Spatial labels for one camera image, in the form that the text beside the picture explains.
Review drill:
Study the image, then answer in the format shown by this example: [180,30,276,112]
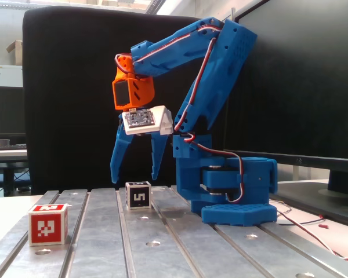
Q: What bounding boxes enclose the blue gripper black motor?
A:
[110,111,171,184]

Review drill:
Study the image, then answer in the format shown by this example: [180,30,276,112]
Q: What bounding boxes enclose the black marker cube white edges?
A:
[125,181,152,210]

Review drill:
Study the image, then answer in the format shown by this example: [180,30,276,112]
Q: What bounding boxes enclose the red marker cube white edges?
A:
[27,203,70,247]

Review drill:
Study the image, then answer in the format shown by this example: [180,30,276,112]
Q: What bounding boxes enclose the black fabric partition panel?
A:
[22,6,227,195]

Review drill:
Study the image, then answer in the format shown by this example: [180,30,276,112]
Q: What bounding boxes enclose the white background desk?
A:
[0,148,30,197]

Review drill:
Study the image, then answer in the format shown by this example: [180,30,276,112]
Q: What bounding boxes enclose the small dark background monitor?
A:
[0,86,27,137]

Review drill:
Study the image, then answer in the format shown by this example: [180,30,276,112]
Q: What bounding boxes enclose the brown cardboard box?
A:
[5,39,24,66]

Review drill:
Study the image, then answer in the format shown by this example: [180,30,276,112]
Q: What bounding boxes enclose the black Dell monitor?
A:
[222,0,348,228]

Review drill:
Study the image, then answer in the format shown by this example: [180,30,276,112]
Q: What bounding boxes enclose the white camera on arm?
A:
[121,105,174,136]

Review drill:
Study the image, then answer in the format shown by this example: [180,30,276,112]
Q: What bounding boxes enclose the slotted aluminium base plate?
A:
[0,185,348,278]

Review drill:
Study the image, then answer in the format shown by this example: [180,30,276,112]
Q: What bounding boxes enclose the red white black servo cable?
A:
[183,133,249,203]
[173,37,218,133]
[114,24,224,74]

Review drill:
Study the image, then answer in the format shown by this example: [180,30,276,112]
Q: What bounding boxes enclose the thin wire across table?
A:
[274,201,348,261]

